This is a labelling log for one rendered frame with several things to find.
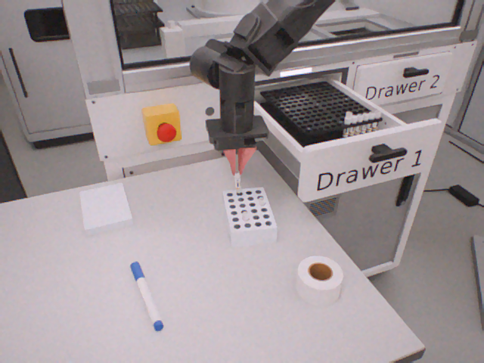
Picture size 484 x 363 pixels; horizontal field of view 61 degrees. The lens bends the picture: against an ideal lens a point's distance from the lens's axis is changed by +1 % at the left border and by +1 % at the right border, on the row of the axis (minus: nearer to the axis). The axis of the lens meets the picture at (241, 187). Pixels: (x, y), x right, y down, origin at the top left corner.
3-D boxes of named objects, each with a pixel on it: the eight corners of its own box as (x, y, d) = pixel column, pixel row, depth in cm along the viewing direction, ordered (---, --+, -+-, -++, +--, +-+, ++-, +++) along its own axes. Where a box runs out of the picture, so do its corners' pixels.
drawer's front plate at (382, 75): (442, 92, 114) (454, 53, 108) (354, 110, 106) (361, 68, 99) (437, 90, 116) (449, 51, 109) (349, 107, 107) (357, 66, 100)
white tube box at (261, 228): (276, 243, 74) (277, 227, 72) (231, 248, 73) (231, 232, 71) (262, 201, 84) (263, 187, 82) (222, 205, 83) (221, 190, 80)
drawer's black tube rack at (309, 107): (376, 145, 87) (383, 118, 83) (303, 162, 82) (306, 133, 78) (322, 104, 104) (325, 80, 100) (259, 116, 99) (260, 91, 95)
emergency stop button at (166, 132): (178, 141, 85) (176, 124, 82) (159, 145, 84) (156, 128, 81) (174, 134, 87) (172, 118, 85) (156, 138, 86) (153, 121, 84)
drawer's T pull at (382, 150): (407, 156, 72) (408, 149, 71) (371, 164, 70) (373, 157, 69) (393, 146, 75) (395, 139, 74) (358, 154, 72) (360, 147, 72)
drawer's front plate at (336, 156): (428, 170, 83) (445, 121, 76) (301, 203, 74) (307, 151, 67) (422, 165, 84) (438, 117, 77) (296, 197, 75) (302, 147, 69)
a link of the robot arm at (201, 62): (261, 13, 59) (289, 48, 66) (215, -2, 66) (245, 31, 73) (215, 84, 60) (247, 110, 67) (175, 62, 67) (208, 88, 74)
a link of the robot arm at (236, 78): (233, 69, 59) (262, 60, 62) (206, 56, 64) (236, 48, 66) (233, 112, 63) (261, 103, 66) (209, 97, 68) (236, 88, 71)
